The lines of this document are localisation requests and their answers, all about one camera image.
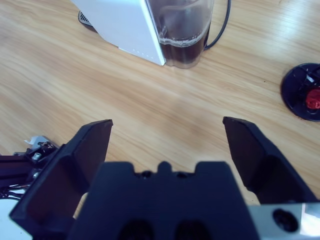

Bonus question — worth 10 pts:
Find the white capsule coffee machine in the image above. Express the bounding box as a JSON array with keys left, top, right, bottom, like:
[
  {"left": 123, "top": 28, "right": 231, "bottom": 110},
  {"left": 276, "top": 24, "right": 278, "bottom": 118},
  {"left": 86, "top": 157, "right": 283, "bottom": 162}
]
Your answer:
[{"left": 70, "top": 0, "right": 167, "bottom": 67}]

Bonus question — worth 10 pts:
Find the black capsule holder with rods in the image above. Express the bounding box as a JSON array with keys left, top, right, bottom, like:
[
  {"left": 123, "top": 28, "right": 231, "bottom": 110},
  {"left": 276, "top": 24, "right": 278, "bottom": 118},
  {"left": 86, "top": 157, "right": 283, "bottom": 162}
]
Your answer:
[{"left": 280, "top": 62, "right": 320, "bottom": 123}]

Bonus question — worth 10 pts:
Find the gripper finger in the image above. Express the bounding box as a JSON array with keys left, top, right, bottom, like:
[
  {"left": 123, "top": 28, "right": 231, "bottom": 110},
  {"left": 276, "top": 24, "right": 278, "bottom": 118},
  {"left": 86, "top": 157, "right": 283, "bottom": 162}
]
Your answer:
[
  {"left": 9, "top": 119, "right": 114, "bottom": 236},
  {"left": 222, "top": 116, "right": 320, "bottom": 206}
]

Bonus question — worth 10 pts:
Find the red coffee capsule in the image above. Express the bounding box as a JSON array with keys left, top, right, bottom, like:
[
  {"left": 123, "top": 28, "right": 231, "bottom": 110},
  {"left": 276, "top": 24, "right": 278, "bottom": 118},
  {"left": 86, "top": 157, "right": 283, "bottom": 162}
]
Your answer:
[{"left": 305, "top": 88, "right": 320, "bottom": 110}]

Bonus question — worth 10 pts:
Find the red and black cable bundle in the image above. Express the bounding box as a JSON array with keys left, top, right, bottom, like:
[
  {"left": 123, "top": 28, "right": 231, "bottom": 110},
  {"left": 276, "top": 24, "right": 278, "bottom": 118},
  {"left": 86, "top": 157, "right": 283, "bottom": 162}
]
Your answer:
[{"left": 0, "top": 183, "right": 32, "bottom": 201}]

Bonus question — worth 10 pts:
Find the black coffee machine power cable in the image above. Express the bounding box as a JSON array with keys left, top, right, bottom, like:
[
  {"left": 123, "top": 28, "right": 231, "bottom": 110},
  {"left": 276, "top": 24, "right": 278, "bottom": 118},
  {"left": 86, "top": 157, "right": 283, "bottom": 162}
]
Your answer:
[{"left": 203, "top": 0, "right": 232, "bottom": 50}]

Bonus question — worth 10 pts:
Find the clear water tank dark lid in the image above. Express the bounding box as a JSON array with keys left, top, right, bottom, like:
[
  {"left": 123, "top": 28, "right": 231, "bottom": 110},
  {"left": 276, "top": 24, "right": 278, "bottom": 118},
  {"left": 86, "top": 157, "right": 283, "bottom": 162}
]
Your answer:
[{"left": 146, "top": 0, "right": 214, "bottom": 70}]

